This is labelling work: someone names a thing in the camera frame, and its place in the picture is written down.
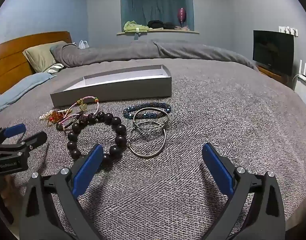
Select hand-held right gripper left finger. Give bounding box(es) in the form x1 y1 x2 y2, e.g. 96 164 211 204
19 144 105 240

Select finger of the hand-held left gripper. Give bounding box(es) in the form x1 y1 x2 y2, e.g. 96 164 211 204
0 124 27 144
0 131 48 153

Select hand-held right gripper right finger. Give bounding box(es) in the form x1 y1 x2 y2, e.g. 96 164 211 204
202 142 286 240

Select pink cord bracelet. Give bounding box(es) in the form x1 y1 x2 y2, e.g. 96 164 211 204
61 96 101 128

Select dark wooden bead bracelet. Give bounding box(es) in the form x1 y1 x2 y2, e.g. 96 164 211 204
67 112 127 168

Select large silver bangle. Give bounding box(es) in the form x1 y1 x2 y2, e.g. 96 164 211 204
128 126 167 158

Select blue bead bracelet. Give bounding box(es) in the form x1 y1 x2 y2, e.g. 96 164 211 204
123 102 172 119

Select grey cardboard box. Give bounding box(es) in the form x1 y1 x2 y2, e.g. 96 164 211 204
50 64 172 108

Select thin silver bangle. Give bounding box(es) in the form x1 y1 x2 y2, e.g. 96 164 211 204
132 107 169 131

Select blue blanket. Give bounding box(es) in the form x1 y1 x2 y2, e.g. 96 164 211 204
0 72 54 115

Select grey knit bedspread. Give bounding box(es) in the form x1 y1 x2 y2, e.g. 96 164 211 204
0 59 306 240

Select wooden headboard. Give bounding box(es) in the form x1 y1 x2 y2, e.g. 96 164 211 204
0 31 73 98

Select striped pillow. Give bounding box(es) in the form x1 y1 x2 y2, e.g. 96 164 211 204
47 63 66 75

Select olive pillow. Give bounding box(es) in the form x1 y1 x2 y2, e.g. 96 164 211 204
23 41 69 73

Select wooden television stand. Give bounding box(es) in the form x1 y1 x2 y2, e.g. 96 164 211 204
258 65 293 88

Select white router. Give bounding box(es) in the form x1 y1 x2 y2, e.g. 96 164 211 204
298 59 306 80

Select black television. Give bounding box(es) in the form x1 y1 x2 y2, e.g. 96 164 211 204
252 30 295 77

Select grey duvet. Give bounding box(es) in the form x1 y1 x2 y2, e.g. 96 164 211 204
50 39 259 72

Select wooden windowsill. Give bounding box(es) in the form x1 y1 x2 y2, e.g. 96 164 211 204
116 29 200 36

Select green cloth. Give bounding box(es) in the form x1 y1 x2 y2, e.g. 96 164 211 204
124 21 150 33

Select black clothes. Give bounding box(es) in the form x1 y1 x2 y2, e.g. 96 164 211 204
147 19 177 30

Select pink wine glass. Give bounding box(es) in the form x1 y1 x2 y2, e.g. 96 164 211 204
177 8 187 28

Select teal curtain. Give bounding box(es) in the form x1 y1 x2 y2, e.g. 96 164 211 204
124 0 187 28

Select black cord bracelet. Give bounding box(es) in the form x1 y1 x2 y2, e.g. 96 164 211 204
56 114 90 132

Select white wall switch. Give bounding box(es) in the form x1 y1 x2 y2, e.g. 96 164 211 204
279 26 299 37

